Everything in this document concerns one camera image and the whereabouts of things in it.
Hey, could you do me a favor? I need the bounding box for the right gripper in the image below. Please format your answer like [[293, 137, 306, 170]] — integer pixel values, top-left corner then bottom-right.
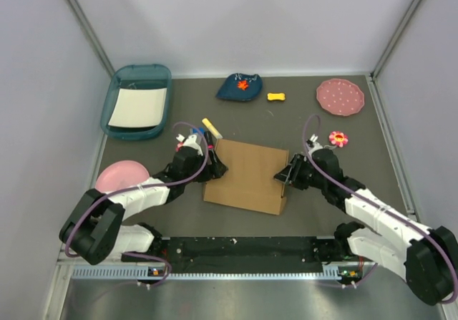
[[275, 153, 328, 190]]

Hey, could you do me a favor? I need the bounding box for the brown cardboard box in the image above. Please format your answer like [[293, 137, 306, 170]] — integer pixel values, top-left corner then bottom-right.
[[203, 139, 289, 215]]

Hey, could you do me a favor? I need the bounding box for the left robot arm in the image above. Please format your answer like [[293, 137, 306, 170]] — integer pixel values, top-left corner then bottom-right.
[[59, 146, 228, 265]]

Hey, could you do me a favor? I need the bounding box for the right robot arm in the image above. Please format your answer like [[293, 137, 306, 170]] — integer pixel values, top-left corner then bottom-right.
[[274, 145, 457, 306]]

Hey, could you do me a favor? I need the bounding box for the black pink highlighter marker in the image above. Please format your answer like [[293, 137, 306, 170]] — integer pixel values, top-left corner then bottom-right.
[[204, 130, 214, 151]]

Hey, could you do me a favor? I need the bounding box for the blue small eraser block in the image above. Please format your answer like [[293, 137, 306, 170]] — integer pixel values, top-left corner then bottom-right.
[[191, 127, 205, 135]]

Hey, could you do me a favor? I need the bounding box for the yellow pink marker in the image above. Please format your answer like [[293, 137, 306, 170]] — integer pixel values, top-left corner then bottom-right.
[[202, 117, 223, 140]]

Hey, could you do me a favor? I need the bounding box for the pink flower charm right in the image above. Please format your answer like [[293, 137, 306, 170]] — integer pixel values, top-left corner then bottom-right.
[[324, 131, 349, 150]]

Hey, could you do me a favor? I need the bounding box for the yellow bone sponge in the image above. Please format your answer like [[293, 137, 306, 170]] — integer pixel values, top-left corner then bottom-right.
[[267, 92, 286, 102]]

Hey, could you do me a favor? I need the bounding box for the dark blue fish dish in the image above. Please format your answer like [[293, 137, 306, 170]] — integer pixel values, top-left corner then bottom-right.
[[216, 73, 263, 102]]

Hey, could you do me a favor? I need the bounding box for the pink dotted plate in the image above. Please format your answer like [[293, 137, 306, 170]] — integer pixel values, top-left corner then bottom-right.
[[316, 78, 365, 117]]

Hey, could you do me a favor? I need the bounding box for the plain pink plate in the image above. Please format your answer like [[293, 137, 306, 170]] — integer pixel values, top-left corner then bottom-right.
[[95, 160, 150, 193]]

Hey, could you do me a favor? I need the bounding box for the white paper sheet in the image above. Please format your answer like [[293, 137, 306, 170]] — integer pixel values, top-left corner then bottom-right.
[[108, 88, 167, 128]]

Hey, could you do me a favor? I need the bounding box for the teal plastic bin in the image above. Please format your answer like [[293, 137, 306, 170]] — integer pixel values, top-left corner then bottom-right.
[[100, 64, 172, 141]]

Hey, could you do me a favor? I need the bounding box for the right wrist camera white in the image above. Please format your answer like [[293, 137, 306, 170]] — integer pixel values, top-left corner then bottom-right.
[[306, 134, 323, 155]]

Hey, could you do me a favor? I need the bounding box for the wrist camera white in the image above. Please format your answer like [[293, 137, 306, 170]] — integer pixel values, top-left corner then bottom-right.
[[306, 134, 323, 155], [175, 133, 203, 155]]

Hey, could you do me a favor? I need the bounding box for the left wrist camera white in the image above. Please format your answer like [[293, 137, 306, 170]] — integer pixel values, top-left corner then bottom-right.
[[175, 133, 203, 155]]

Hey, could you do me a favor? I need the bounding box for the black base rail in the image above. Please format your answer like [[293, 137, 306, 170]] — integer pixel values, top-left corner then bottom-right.
[[121, 236, 381, 274]]

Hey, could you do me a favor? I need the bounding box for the aluminium frame profile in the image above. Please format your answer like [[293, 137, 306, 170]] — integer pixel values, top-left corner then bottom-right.
[[72, 253, 373, 285]]

